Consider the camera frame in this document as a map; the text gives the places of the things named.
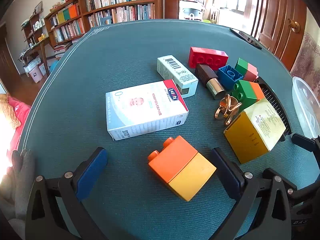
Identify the clear plastic container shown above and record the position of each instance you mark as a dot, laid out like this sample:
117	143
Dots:
305	105

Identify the orange and yellow building block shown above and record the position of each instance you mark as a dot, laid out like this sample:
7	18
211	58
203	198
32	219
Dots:
180	167

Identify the wooden side shelf unit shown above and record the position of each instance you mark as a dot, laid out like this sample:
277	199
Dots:
35	30

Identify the white storage bin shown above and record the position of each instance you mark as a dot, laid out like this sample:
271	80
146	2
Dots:
43	68

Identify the yellow carton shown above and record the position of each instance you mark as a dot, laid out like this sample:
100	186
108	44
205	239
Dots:
252	132

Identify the blue stool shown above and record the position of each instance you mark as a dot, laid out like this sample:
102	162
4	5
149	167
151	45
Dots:
55	65

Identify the stack of books on floor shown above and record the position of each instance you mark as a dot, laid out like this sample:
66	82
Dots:
62	50

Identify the green and orange building block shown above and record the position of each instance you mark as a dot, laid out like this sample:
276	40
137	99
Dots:
246	92

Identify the brown and gold lipstick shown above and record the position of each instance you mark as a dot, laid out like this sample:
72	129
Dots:
207	73

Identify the narrow wooden side table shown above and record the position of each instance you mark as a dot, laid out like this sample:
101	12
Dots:
37	48

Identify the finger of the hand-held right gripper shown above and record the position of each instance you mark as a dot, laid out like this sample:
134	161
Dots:
303	141
300	192

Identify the red blanket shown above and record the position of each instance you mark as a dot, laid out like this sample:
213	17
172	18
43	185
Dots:
17	115

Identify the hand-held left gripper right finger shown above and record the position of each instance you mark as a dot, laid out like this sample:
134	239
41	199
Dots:
226	172

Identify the pink storage bin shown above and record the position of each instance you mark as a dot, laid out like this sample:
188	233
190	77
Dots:
35	75

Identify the green basin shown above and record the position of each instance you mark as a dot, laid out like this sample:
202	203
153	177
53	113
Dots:
206	21

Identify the black smartphone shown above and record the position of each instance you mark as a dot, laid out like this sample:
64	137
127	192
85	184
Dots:
246	38

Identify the small photo frame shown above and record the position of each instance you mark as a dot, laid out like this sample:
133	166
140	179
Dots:
38	7

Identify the white balcony appliance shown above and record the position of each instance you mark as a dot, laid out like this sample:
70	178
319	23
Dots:
192	10

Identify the brass door knob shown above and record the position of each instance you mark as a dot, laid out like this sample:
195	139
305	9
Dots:
294	25

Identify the wooden panelled door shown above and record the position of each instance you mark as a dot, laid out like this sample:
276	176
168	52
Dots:
277	17

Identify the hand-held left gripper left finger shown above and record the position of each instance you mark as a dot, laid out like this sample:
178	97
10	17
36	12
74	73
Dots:
91	172

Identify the small white and green carton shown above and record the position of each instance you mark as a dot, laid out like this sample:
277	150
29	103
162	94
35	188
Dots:
175	75

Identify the green and pink building block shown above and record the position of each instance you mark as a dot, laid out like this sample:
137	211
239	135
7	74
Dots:
246	68

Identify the red building block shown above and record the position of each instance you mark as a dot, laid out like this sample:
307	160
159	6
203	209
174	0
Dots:
207	57

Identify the wooden bookcase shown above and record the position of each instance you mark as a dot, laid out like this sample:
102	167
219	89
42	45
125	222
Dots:
82	12

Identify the large white carton with red end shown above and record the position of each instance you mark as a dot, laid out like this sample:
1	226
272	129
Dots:
145	110

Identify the blue building block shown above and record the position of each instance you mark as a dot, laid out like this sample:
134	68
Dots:
230	76

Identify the teal cloth-covered desktop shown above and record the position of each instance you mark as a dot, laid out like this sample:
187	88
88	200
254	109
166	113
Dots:
100	62

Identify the purple floral patterned cloth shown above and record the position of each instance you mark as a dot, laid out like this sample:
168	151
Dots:
308	55

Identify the black comb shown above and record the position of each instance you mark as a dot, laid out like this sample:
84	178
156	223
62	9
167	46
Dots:
272	97

